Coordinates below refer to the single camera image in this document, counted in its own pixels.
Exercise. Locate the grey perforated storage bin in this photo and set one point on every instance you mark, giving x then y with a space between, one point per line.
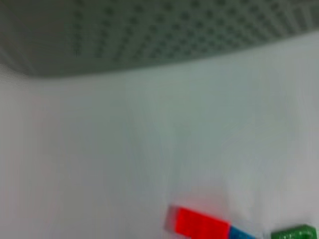
149 32

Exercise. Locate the dark red long brick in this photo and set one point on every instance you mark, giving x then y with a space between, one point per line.
199 224

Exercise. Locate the blue square brick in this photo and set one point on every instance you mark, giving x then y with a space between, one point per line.
241 234

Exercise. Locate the green rectangular brick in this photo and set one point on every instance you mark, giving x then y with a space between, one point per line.
294 232

